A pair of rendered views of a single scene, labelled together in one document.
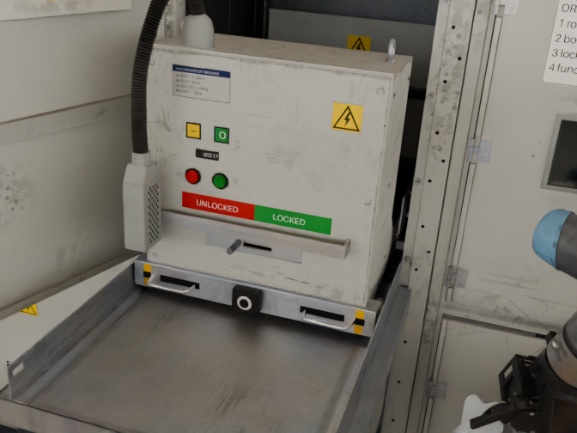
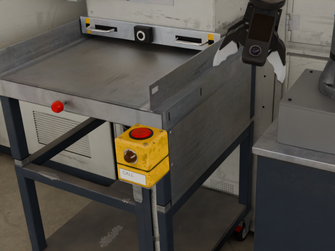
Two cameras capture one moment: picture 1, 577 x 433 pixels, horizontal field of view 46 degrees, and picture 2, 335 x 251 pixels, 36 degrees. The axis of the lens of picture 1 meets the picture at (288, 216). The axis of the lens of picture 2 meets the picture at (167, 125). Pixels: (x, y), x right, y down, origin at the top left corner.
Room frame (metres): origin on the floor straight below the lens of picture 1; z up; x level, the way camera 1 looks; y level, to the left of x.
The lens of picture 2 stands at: (-0.29, -0.42, 1.38)
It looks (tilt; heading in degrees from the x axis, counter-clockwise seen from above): 27 degrees down; 16
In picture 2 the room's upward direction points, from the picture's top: 3 degrees counter-clockwise
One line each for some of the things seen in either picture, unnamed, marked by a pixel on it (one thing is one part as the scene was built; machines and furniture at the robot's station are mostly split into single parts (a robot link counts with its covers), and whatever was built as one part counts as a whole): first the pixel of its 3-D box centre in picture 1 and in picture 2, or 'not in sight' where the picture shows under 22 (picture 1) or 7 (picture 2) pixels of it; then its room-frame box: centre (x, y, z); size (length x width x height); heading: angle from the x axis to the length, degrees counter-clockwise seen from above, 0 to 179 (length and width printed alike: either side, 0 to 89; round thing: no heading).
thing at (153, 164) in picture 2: not in sight; (142, 155); (0.57, -0.12, 0.85); 0.08 x 0.08 x 0.10; 74
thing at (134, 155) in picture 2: not in sight; (128, 157); (0.52, -0.11, 0.87); 0.03 x 0.01 x 0.03; 74
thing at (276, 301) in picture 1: (252, 291); (149, 31); (1.27, 0.06, 0.90); 0.54 x 0.05 x 0.06; 73
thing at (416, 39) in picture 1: (357, 50); not in sight; (2.10, -0.18, 1.28); 0.58 x 0.02 x 0.19; 74
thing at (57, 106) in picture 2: not in sight; (59, 105); (0.84, 0.19, 0.82); 0.04 x 0.03 x 0.03; 164
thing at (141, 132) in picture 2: not in sight; (141, 135); (0.57, -0.12, 0.90); 0.04 x 0.04 x 0.02
